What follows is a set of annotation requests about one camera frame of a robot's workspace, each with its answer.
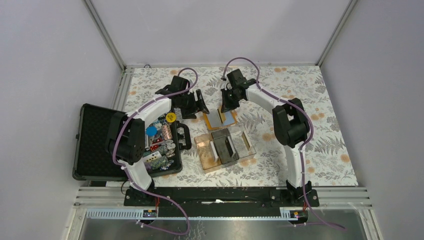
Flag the smoky black card box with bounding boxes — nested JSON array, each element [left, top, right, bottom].
[[211, 128, 239, 167]]

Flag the clear transparent card box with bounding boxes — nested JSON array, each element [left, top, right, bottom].
[[229, 125, 257, 161]]

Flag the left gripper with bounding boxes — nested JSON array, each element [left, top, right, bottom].
[[179, 89, 209, 119]]

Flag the amber transparent card box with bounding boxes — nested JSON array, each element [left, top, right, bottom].
[[194, 133, 222, 174]]

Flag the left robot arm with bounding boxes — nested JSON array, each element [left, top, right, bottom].
[[105, 76, 209, 206]]

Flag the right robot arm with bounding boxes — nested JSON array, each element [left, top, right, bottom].
[[220, 69, 310, 206]]

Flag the black card stack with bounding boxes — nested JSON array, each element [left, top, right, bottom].
[[225, 136, 236, 158]]

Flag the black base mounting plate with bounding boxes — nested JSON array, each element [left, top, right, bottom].
[[123, 187, 320, 218]]

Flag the floral table mat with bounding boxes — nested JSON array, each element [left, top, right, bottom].
[[124, 66, 358, 187]]

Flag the black poker chip case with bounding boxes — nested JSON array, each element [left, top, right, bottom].
[[72, 103, 192, 182]]

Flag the tan leather card holder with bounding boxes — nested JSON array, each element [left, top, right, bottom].
[[202, 109, 238, 130]]

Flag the purple cable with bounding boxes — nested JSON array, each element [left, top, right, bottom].
[[221, 56, 347, 232], [111, 67, 199, 237]]

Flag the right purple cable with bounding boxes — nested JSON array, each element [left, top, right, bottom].
[[221, 56, 347, 232]]

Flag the blue round chip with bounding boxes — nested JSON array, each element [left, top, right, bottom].
[[145, 126, 158, 137]]

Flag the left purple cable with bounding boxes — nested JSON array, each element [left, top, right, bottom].
[[111, 67, 199, 237]]

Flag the yellow big blind button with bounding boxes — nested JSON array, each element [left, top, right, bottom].
[[165, 112, 177, 124]]

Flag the white card stack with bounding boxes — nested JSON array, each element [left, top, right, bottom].
[[209, 141, 219, 163]]

